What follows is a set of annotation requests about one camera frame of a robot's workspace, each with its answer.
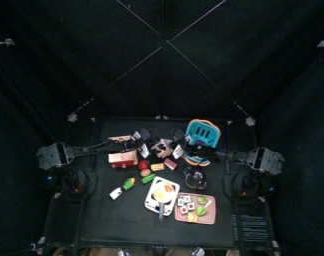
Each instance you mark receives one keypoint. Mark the green yellow toy corn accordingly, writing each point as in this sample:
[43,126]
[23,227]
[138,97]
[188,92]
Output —
[129,183]

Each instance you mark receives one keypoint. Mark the toy frying pan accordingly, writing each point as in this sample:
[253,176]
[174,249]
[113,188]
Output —
[162,200]

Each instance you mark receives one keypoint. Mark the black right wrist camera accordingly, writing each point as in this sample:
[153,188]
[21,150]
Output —
[177,133]

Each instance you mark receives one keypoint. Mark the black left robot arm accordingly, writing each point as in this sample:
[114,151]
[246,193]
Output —
[89,150]

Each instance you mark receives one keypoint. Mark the green toy cucumber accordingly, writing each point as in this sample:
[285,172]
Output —
[147,179]

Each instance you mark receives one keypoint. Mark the red toy tomato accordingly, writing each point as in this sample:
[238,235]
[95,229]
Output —
[143,164]

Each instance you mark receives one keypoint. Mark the white toy stove tray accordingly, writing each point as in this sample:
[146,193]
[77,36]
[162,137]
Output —
[151,205]

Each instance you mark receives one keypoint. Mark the wooden toy knife holder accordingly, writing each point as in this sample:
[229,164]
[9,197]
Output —
[162,146]

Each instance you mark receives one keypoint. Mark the red pink toy block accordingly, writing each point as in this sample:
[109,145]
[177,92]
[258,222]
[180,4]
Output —
[170,163]

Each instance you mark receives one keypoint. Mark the yellow toy cheese piece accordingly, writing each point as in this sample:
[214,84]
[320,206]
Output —
[192,218]

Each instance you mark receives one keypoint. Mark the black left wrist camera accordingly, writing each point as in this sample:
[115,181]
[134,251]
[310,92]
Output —
[145,133]

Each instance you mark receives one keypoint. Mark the yellow toy butter block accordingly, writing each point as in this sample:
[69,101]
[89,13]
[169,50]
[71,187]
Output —
[157,166]

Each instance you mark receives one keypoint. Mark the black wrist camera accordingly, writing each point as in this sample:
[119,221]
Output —
[177,133]
[145,133]

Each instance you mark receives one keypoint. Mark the teal plastic toy basket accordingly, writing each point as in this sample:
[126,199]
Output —
[206,130]

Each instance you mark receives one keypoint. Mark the black toy cooking pot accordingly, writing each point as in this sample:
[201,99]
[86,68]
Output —
[194,177]

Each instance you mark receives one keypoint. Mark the peach toy egg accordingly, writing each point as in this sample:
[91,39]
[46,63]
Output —
[145,172]

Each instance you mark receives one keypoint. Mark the pink toy cutting board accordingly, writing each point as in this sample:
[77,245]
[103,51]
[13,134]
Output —
[209,218]

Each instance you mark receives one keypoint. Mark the toy sushi piece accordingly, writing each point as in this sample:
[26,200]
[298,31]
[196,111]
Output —
[190,206]
[181,202]
[184,210]
[188,199]

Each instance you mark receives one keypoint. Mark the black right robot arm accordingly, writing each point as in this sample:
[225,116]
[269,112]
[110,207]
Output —
[233,155]

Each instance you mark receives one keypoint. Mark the green toy leaf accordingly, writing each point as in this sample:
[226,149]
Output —
[202,200]
[201,210]

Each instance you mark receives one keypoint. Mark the white text sticker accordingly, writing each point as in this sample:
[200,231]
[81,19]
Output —
[253,226]

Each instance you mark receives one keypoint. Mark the white small cube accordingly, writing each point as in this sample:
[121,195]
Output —
[115,193]

